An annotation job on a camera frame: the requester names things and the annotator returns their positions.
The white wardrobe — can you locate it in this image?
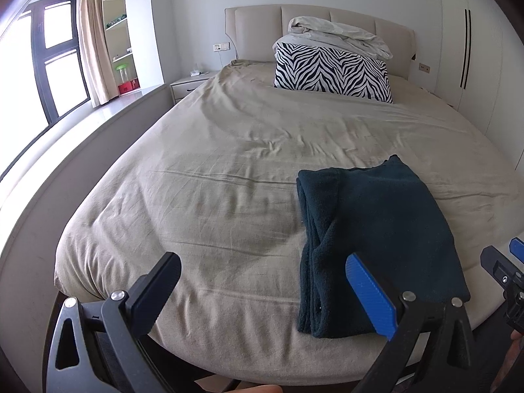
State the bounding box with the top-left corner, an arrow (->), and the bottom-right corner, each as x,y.
436,0 -> 524,148

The white nightstand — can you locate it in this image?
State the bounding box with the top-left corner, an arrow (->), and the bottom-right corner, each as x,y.
170,69 -> 219,105

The black wardrobe handle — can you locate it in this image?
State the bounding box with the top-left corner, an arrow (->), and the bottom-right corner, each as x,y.
460,9 -> 467,87
465,9 -> 472,90

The beige padded headboard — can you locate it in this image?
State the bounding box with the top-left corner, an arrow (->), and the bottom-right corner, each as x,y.
224,4 -> 417,76

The black framed window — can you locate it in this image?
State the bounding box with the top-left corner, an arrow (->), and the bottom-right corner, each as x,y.
0,0 -> 91,173

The beige curtain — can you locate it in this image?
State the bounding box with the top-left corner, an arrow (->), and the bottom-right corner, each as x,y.
77,0 -> 113,106

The zebra print pillow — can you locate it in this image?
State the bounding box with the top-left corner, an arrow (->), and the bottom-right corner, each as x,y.
273,35 -> 394,104

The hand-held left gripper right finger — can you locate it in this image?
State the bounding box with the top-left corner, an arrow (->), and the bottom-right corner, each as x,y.
346,253 -> 477,393

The white wall shelf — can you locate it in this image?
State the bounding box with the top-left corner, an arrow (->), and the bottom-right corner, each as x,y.
102,0 -> 136,91

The bed with beige sheet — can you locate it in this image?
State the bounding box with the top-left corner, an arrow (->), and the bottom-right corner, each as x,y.
53,59 -> 524,377

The dark teal knit sweater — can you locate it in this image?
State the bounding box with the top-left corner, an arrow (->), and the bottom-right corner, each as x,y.
295,154 -> 471,339

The white window ledge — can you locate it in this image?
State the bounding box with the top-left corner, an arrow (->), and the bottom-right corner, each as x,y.
0,83 -> 173,377

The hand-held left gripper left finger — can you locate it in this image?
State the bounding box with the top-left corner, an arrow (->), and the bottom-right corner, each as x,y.
43,252 -> 183,393

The white charging cable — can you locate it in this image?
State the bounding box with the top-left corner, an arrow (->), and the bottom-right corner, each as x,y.
219,43 -> 241,68

